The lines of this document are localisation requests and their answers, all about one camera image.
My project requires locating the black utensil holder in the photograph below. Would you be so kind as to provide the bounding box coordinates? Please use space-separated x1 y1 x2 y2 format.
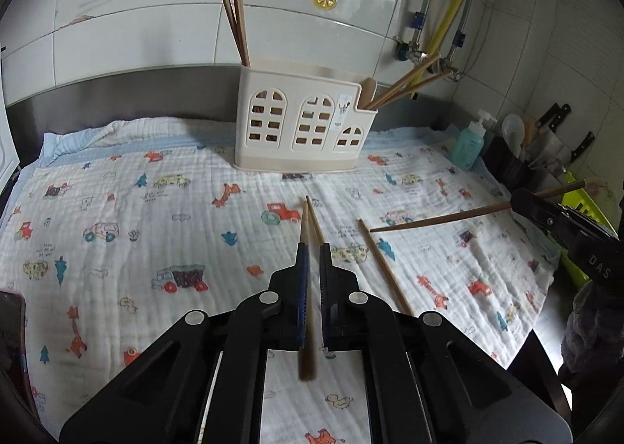
482 134 539 191

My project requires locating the cream plastic chopstick holder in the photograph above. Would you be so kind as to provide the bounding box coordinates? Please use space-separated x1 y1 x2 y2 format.
235 65 379 173

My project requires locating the metal water valve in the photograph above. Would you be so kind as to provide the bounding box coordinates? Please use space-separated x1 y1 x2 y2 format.
436 53 464 81

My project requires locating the green plastic dish rack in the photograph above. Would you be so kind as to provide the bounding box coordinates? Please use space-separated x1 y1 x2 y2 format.
556 170 616 291

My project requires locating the white rice paddle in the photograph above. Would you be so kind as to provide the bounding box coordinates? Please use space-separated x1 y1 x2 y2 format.
501 113 526 155

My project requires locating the teal soap pump bottle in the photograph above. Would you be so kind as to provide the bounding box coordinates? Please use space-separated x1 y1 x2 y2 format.
447 109 498 170

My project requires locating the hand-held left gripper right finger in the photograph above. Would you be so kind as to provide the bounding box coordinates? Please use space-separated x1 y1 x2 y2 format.
318 242 575 444

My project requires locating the dark glossy panel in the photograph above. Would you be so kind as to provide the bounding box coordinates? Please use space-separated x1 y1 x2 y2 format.
0 290 27 396

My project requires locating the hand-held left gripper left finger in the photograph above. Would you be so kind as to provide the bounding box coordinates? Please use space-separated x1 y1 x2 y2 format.
59 242 314 444

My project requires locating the black handled kitchen knife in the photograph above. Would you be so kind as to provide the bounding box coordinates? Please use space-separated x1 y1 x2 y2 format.
560 131 596 172
526 103 561 157
536 103 573 167

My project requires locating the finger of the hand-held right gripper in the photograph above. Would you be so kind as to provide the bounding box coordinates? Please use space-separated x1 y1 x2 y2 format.
509 188 575 244

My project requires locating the white printed muslin cloth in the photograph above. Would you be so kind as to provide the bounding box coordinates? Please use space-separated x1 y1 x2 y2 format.
0 117 560 444

